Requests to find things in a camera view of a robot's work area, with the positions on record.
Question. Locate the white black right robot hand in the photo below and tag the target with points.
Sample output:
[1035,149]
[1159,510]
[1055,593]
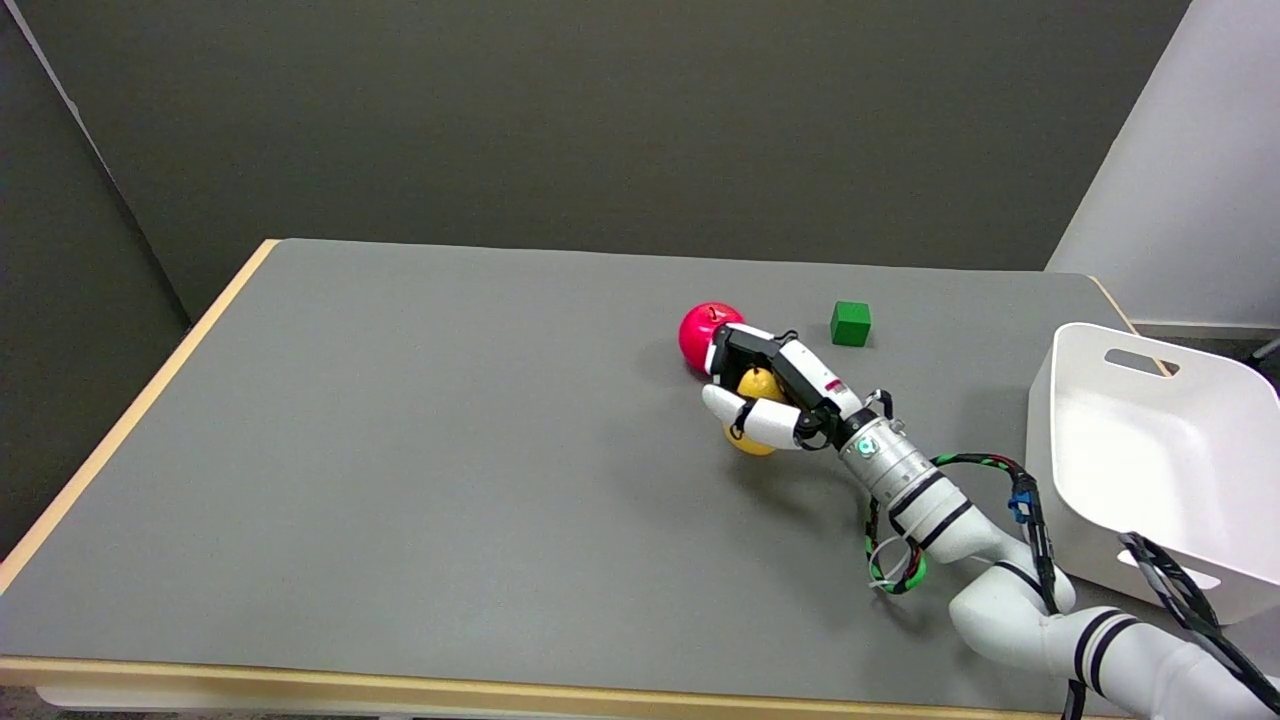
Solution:
[810,385]

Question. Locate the yellow pear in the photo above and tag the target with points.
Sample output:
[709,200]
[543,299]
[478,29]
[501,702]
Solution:
[757,383]

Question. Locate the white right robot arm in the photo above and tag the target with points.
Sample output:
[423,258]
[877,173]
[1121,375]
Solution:
[900,470]

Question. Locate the green cube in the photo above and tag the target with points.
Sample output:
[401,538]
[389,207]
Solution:
[850,325]

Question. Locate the red apple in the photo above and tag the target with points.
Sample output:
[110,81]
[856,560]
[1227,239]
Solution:
[695,335]

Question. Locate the white plastic basket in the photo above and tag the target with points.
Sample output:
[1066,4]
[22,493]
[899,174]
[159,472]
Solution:
[1150,440]

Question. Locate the gray table mat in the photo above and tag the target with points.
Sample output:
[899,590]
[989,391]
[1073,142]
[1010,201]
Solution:
[400,450]

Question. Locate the white partition panel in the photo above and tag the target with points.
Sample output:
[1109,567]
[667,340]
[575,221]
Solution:
[1200,150]

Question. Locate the light wood table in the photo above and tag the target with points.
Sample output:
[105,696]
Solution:
[200,680]

